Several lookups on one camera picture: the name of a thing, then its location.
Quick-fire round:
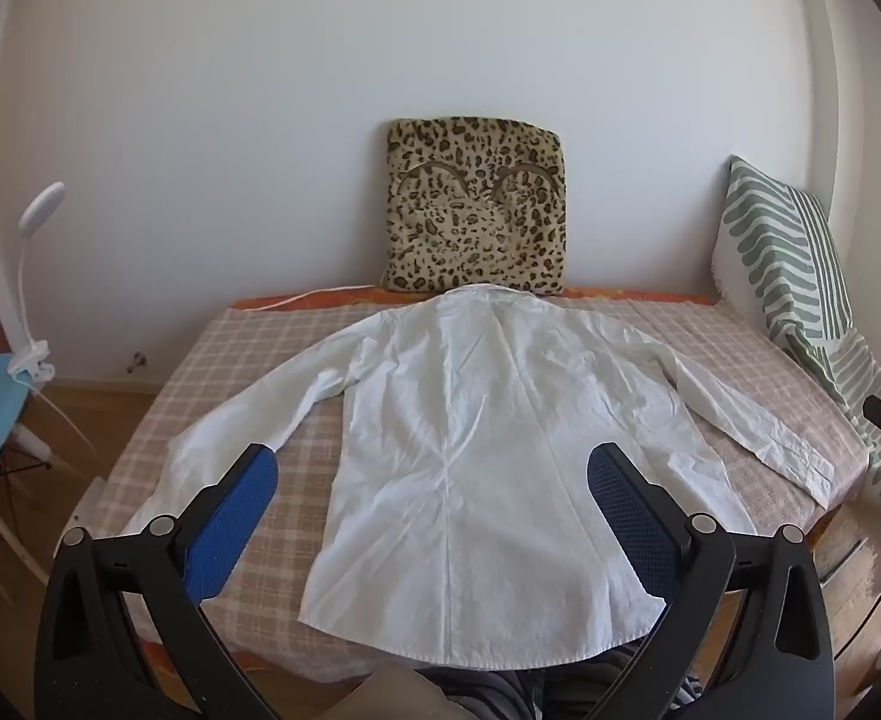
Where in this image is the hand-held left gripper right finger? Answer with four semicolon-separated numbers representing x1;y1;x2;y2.
586;441;835;720

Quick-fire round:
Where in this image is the beige fabric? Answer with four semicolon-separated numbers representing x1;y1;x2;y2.
346;666;479;720

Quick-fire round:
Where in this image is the white clip lamp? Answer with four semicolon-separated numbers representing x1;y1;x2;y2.
7;181;67;383

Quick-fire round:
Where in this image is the pink plaid blanket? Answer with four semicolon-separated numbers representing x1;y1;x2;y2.
73;298;871;683

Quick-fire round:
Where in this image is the white long-sleeved shirt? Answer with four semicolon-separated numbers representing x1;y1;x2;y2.
121;286;838;670

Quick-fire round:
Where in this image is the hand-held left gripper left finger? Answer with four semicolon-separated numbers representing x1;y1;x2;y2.
34;444;280;720

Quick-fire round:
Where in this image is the leopard print cushion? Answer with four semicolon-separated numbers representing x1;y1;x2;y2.
380;115;568;297

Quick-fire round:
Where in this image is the orange mattress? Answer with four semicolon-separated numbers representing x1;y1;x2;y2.
226;283;727;314

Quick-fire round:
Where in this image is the person's striped garment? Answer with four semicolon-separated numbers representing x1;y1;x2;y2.
410;645;704;720

